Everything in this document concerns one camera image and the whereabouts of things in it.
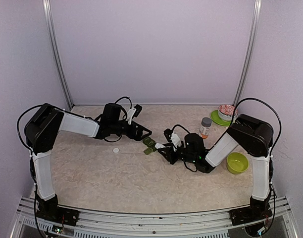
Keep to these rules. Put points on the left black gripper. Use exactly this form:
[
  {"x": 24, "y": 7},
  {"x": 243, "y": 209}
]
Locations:
[{"x": 140, "y": 129}]

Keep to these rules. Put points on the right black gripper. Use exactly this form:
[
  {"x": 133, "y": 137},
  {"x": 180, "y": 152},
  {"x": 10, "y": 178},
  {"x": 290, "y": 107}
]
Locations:
[{"x": 169, "y": 156}]

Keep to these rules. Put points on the green weekly pill organizer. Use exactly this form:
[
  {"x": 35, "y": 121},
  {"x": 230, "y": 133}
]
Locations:
[{"x": 150, "y": 143}]

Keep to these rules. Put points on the small white pill bottle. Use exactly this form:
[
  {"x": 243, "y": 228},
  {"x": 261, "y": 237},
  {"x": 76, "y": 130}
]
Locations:
[{"x": 159, "y": 146}]

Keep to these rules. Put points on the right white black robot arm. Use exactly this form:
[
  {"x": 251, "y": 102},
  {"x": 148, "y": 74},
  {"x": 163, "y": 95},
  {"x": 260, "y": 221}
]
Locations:
[{"x": 253, "y": 135}]

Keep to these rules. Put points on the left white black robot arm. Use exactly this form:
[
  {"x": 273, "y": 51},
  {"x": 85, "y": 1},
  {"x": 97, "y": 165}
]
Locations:
[{"x": 41, "y": 132}]

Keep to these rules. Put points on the orange grey-capped supplement bottle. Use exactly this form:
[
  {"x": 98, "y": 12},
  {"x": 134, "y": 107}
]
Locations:
[{"x": 205, "y": 127}]

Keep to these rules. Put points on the green saucer plate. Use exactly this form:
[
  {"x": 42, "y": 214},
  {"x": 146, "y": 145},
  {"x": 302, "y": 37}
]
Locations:
[{"x": 215, "y": 118}]

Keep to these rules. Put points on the lime green bowl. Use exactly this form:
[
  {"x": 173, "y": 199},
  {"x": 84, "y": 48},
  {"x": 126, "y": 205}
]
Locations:
[{"x": 237, "y": 163}]

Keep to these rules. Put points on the red patterned white bowl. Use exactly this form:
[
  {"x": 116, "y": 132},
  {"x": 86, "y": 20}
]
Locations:
[{"x": 225, "y": 112}]

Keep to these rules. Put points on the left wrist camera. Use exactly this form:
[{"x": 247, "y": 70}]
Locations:
[{"x": 138, "y": 109}]

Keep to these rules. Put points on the front aluminium rail base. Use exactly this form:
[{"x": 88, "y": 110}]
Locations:
[{"x": 100, "y": 224}]

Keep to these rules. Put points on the left aluminium frame post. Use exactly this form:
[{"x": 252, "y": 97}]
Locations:
[{"x": 56, "y": 54}]

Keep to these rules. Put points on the aluminium frame post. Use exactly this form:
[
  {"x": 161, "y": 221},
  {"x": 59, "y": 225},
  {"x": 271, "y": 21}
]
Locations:
[
  {"x": 249, "y": 51},
  {"x": 56, "y": 54}
]

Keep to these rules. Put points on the right aluminium frame post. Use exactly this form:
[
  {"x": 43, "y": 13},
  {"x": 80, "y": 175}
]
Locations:
[{"x": 249, "y": 51}]

